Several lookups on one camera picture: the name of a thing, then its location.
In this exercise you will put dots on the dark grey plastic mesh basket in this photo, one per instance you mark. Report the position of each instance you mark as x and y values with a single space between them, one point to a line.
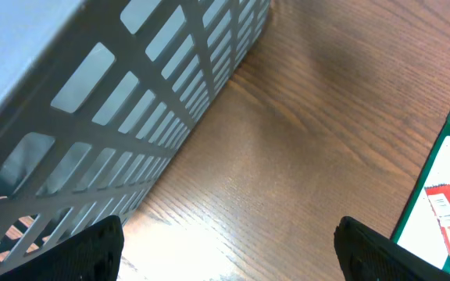
96 98

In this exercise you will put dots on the green 3M package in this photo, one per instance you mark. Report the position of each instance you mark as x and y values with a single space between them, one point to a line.
417 230

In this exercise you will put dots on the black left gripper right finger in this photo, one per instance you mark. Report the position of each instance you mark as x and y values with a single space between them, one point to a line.
364 254

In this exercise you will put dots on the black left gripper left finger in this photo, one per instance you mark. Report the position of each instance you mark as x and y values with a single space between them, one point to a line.
94 254

